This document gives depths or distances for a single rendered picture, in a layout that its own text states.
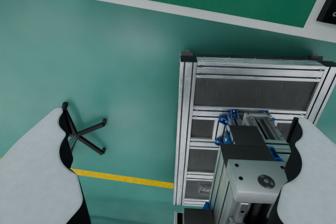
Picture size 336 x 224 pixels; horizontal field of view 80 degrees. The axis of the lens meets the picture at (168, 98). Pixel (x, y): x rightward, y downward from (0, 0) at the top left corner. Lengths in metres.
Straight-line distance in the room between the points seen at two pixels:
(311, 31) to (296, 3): 0.08
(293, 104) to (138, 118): 1.03
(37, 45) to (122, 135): 0.87
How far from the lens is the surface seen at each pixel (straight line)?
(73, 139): 1.71
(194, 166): 1.58
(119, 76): 1.43
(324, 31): 0.62
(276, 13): 0.56
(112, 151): 1.86
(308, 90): 1.39
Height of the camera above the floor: 1.26
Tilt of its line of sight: 60 degrees down
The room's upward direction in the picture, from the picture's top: 175 degrees counter-clockwise
